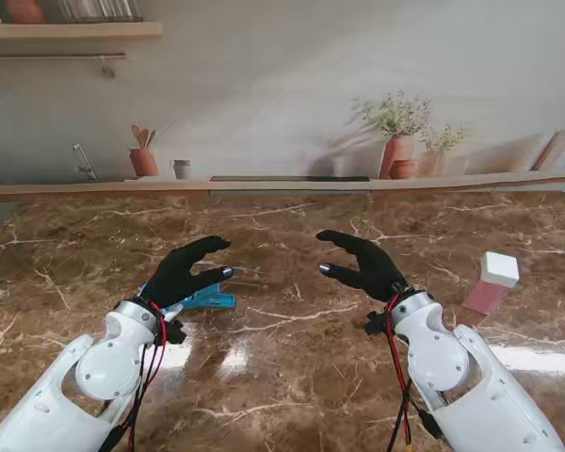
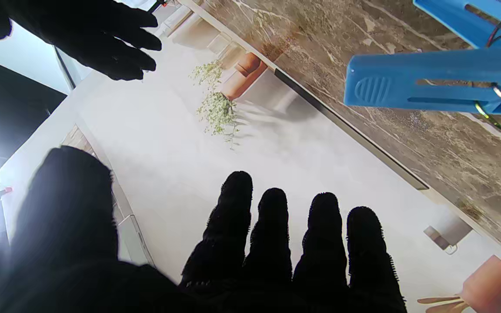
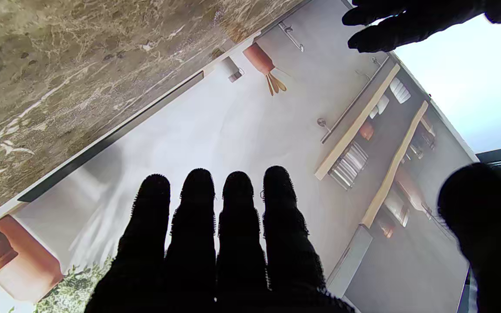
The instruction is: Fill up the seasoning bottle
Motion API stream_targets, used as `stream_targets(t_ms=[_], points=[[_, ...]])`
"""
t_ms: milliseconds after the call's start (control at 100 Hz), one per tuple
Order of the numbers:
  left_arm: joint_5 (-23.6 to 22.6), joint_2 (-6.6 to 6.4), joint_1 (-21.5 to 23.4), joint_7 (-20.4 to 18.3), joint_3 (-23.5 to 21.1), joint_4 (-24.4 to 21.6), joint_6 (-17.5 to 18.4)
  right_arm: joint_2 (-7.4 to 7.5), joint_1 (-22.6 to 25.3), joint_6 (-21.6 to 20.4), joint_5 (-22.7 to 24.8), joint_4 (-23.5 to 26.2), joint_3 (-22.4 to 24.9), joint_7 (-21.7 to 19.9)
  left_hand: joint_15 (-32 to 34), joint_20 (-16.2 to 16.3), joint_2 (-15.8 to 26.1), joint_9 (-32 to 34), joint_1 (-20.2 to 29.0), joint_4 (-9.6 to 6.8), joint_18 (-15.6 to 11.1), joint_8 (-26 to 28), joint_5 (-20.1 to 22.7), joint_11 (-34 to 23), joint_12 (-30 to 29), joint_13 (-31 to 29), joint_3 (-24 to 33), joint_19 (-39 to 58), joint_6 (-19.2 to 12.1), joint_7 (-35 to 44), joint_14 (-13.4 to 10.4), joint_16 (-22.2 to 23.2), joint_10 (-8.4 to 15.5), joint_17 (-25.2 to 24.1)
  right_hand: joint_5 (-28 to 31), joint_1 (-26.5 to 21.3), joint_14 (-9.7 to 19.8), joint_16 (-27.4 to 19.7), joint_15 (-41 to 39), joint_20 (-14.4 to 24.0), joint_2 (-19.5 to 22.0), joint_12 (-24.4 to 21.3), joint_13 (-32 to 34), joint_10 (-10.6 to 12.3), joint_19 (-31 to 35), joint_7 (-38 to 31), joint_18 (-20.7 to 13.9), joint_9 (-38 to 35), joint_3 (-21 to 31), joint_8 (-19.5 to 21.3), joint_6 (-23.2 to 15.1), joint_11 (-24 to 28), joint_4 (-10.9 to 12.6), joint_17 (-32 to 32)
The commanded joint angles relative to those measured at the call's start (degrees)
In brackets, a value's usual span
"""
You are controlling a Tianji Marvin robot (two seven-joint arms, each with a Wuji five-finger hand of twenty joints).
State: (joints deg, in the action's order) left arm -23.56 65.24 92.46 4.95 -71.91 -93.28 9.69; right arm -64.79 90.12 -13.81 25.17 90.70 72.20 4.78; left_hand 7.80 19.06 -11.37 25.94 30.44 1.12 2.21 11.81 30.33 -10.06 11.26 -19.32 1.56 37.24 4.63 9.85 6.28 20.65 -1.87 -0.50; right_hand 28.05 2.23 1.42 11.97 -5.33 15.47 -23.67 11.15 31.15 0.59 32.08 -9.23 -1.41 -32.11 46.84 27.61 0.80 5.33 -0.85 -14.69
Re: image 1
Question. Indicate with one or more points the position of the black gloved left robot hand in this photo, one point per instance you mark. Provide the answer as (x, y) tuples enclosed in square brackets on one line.
[(179, 278)]

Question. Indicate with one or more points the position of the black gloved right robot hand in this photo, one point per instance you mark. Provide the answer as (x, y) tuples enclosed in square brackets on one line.
[(372, 268)]

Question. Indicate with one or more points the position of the blue white seasoning refill bag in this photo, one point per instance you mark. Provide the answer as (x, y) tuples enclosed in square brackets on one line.
[(173, 311)]

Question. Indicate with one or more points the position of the blue plastic bag clip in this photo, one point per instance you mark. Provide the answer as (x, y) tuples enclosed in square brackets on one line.
[(214, 299)]

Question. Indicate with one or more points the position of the clear square bottle pink seasoning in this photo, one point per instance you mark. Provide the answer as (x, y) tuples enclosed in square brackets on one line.
[(487, 296)]

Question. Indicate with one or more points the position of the white square bottle cap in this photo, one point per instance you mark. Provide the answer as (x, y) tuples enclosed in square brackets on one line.
[(501, 268)]

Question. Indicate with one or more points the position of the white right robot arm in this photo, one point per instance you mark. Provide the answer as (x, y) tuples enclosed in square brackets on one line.
[(433, 358)]

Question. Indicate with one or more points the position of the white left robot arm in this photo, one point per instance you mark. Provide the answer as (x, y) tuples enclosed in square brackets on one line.
[(108, 362)]

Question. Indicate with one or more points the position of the small round terracotta pot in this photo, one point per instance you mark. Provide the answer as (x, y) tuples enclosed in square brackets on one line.
[(402, 169)]

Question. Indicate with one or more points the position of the grey mug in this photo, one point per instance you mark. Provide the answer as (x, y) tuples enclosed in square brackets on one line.
[(182, 169)]

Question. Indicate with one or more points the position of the tall terracotta vase with flowers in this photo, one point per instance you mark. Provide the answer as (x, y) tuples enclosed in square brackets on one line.
[(398, 150)]

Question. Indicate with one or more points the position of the terracotta pot with wooden utensils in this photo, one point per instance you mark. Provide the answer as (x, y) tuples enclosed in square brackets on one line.
[(144, 162)]

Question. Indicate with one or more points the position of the pale vase with plant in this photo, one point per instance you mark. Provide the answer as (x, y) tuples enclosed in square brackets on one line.
[(433, 162)]

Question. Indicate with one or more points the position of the metal faucet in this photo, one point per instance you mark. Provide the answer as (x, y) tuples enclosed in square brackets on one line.
[(85, 162)]

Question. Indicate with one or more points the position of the orange pot on shelf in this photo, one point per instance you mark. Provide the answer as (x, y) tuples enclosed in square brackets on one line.
[(24, 11)]

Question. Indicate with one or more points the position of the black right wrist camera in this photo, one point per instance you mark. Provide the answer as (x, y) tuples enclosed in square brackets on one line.
[(376, 324)]

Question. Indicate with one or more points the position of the metal hanging rail with hook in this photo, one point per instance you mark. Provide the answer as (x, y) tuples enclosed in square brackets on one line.
[(52, 55)]

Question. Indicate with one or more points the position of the wooden wall shelf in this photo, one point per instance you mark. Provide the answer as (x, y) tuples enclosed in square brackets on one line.
[(75, 30)]

